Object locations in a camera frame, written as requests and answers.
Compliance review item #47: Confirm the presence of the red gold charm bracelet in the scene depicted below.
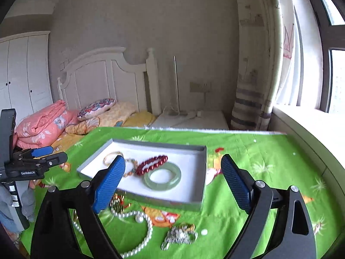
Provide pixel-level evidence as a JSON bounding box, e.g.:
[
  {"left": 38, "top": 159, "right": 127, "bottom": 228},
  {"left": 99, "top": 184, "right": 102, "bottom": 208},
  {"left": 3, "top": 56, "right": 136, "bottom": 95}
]
[{"left": 109, "top": 192, "right": 130, "bottom": 213}]

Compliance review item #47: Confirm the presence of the white pearl necklace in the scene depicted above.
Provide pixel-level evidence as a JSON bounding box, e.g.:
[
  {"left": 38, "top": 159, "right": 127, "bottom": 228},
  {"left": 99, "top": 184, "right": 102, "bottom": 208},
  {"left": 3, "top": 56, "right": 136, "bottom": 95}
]
[{"left": 72, "top": 210, "right": 154, "bottom": 259}]

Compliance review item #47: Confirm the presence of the dark red bead bracelet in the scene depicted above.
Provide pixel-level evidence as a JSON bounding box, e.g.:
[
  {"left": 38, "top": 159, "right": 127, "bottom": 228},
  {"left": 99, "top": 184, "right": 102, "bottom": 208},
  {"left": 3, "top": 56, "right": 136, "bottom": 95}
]
[{"left": 134, "top": 154, "right": 169, "bottom": 177}]

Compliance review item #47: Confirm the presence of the silver rhinestone brooch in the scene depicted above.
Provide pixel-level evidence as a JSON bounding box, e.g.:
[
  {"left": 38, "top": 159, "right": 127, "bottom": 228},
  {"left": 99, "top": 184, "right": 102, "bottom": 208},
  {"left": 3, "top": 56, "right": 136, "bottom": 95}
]
[{"left": 161, "top": 223, "right": 198, "bottom": 251}]

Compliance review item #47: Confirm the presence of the grey white jewelry tray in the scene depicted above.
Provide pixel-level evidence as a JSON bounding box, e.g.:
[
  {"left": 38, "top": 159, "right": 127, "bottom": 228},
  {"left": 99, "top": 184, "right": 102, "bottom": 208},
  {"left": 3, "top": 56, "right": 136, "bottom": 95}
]
[{"left": 77, "top": 139, "right": 207, "bottom": 211}]

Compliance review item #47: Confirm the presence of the grey gloved left hand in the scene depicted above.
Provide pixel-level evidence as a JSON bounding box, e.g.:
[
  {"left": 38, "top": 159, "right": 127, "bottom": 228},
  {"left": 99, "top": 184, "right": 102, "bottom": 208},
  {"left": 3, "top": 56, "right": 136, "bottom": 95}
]
[{"left": 1, "top": 181, "right": 36, "bottom": 233}]

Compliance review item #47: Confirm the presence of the pink folded quilt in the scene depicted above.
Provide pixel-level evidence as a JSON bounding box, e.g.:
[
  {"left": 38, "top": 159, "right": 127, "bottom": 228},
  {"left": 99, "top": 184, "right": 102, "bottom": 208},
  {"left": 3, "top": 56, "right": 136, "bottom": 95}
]
[{"left": 14, "top": 100, "right": 78, "bottom": 149}]

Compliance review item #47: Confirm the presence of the white wardrobe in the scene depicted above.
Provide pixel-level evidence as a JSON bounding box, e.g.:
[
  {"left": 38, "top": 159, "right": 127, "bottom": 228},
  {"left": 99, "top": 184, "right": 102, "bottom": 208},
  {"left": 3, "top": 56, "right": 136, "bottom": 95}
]
[{"left": 0, "top": 31, "right": 53, "bottom": 124}]

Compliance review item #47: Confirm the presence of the embroidered round pillow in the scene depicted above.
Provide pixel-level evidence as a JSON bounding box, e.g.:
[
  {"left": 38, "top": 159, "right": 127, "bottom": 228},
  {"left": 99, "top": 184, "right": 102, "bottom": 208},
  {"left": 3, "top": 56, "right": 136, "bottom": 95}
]
[{"left": 77, "top": 98, "right": 116, "bottom": 121}]

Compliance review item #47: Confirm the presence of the yellow floral pillow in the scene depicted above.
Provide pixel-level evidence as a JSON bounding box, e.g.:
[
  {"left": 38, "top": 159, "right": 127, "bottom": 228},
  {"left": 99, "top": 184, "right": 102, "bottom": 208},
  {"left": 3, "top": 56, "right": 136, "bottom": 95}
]
[{"left": 65, "top": 102, "right": 137, "bottom": 135}]

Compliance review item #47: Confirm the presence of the green cartoon print cloth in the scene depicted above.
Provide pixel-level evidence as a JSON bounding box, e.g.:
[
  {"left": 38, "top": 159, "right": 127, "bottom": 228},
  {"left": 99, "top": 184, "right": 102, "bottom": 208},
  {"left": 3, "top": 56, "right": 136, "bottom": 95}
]
[{"left": 21, "top": 127, "right": 344, "bottom": 258}]

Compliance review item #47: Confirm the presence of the single pearl earring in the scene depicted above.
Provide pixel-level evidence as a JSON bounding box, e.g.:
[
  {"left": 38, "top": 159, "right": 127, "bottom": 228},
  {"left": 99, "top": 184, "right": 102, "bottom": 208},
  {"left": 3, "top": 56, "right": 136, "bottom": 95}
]
[{"left": 135, "top": 215, "right": 144, "bottom": 223}]

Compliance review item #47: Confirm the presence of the white bed headboard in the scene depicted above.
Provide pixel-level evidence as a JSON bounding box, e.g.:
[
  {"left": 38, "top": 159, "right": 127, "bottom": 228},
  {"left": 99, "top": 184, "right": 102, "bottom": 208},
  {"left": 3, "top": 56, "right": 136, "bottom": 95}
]
[{"left": 57, "top": 47, "right": 161, "bottom": 115}]

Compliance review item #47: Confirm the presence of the pale green jade bangle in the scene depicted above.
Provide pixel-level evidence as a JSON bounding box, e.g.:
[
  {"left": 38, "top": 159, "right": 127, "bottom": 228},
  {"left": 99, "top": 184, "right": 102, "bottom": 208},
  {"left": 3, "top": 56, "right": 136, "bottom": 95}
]
[{"left": 144, "top": 162, "right": 182, "bottom": 191}]

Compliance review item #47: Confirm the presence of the white bedside table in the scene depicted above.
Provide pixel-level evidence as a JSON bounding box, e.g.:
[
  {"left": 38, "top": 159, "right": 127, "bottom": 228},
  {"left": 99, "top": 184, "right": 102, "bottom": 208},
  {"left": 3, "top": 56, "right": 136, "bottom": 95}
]
[{"left": 151, "top": 111, "right": 229, "bottom": 130}]

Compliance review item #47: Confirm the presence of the patterned beige curtain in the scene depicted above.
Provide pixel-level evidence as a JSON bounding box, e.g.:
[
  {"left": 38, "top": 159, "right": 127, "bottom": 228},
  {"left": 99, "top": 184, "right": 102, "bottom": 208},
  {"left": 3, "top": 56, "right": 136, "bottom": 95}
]
[{"left": 231, "top": 0, "right": 301, "bottom": 130}]

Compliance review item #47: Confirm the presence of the dark framed window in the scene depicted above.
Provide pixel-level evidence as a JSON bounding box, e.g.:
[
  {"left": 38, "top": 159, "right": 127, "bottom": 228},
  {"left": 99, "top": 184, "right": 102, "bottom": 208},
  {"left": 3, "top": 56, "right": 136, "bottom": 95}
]
[{"left": 310, "top": 0, "right": 344, "bottom": 115}]

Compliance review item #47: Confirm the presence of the gold bangle bracelet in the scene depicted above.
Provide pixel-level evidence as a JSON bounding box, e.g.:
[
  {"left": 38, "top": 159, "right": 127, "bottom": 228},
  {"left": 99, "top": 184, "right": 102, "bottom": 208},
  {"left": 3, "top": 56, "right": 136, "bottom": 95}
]
[{"left": 103, "top": 151, "right": 124, "bottom": 168}]

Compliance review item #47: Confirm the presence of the wall power socket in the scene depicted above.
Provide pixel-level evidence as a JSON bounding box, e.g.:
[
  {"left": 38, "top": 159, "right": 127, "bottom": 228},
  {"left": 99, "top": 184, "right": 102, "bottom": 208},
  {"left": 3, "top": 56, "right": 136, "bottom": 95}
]
[{"left": 190, "top": 81, "right": 212, "bottom": 93}]

